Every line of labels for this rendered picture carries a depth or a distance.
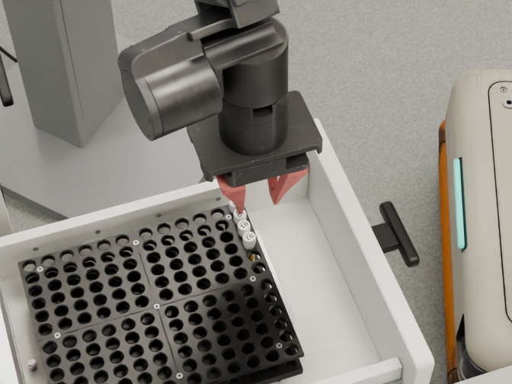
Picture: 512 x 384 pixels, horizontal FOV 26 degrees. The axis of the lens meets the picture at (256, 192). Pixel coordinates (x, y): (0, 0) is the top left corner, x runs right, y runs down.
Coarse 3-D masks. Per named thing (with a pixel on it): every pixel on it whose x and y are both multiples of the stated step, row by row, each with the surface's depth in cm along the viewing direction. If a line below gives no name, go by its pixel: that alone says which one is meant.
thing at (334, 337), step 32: (192, 192) 110; (256, 192) 113; (288, 192) 114; (64, 224) 107; (96, 224) 108; (128, 224) 110; (256, 224) 114; (288, 224) 114; (0, 256) 107; (32, 256) 109; (64, 256) 110; (288, 256) 112; (320, 256) 112; (288, 288) 110; (320, 288) 110; (320, 320) 108; (352, 320) 108; (32, 352) 106; (320, 352) 106; (352, 352) 106
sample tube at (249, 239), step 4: (248, 232) 105; (252, 232) 105; (244, 236) 104; (248, 236) 104; (252, 236) 104; (244, 240) 104; (248, 240) 104; (252, 240) 104; (244, 244) 105; (248, 244) 104; (252, 244) 104; (248, 248) 105; (252, 256) 106; (252, 260) 107
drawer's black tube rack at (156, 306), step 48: (144, 240) 105; (192, 240) 105; (48, 288) 102; (96, 288) 106; (144, 288) 102; (192, 288) 102; (240, 288) 102; (48, 336) 99; (96, 336) 100; (144, 336) 99; (192, 336) 99; (240, 336) 103; (288, 336) 103
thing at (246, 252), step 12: (228, 204) 108; (252, 228) 106; (240, 240) 105; (252, 252) 105; (252, 264) 104; (264, 264) 104; (252, 276) 103; (264, 276) 103; (276, 288) 102; (264, 300) 102; (276, 300) 102; (288, 324) 100; (276, 336) 99; (300, 348) 99; (288, 360) 99
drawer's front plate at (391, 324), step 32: (320, 128) 110; (320, 160) 108; (320, 192) 111; (352, 192) 105; (320, 224) 114; (352, 224) 103; (352, 256) 105; (384, 256) 101; (352, 288) 109; (384, 288) 99; (384, 320) 100; (384, 352) 103; (416, 352) 95
